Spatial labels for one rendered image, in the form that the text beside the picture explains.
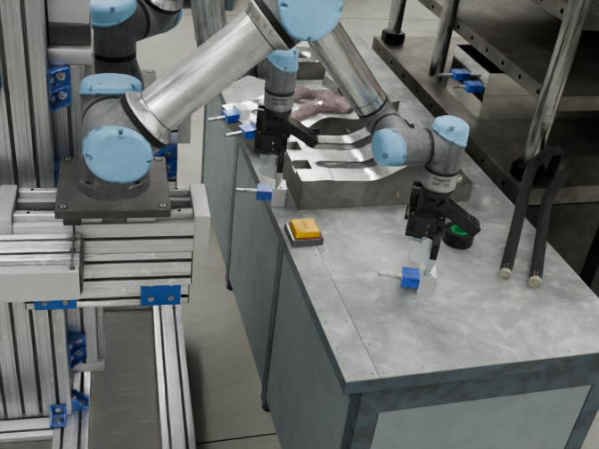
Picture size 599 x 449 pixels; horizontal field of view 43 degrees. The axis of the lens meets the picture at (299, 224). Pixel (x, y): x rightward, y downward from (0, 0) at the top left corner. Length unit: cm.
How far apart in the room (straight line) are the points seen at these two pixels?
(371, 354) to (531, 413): 46
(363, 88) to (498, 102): 124
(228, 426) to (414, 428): 89
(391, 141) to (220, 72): 39
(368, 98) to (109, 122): 54
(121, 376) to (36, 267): 88
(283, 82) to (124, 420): 103
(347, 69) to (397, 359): 60
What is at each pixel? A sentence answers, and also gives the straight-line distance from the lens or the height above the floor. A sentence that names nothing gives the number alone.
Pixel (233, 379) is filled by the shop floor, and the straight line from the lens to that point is 265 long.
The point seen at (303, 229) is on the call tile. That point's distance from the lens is 188.
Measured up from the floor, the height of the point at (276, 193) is 84.
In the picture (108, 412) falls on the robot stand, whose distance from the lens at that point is 227.
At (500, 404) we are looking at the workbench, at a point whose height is 65.
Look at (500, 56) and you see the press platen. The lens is 268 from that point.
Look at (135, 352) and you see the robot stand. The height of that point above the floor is 21.
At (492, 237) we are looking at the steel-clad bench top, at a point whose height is 80.
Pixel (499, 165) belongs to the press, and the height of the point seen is 79.
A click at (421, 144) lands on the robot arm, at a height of 119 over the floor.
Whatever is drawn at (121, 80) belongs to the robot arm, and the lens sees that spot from 152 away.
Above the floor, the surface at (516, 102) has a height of 85.
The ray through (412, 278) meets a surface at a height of 84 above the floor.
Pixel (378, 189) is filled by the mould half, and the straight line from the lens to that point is 207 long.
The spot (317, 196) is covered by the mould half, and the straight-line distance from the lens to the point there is 202.
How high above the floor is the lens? 186
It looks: 33 degrees down
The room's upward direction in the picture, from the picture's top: 7 degrees clockwise
